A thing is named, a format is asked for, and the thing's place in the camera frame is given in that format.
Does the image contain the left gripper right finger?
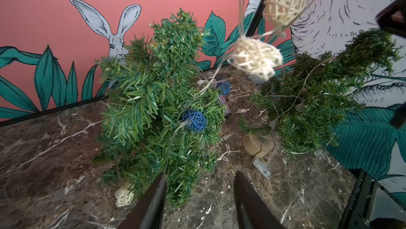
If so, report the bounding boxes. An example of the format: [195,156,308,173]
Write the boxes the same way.
[234,171,284,229]

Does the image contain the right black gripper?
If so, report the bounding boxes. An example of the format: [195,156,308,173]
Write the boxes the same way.
[375,0,406,130]

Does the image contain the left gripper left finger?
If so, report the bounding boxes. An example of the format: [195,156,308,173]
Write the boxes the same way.
[118,173,167,229]

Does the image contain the green christmas tree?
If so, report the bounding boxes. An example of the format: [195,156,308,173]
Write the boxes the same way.
[240,29,400,154]
[95,10,225,207]

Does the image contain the rattan ball string light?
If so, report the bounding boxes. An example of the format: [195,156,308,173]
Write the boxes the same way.
[114,0,342,208]

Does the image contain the purple glitter tube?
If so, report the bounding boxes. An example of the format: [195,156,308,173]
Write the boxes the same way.
[205,71,232,118]

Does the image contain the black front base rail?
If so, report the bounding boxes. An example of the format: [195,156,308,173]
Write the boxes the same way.
[338,169,406,229]

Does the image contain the right black frame post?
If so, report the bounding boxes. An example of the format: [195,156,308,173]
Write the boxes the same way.
[245,0,265,37]

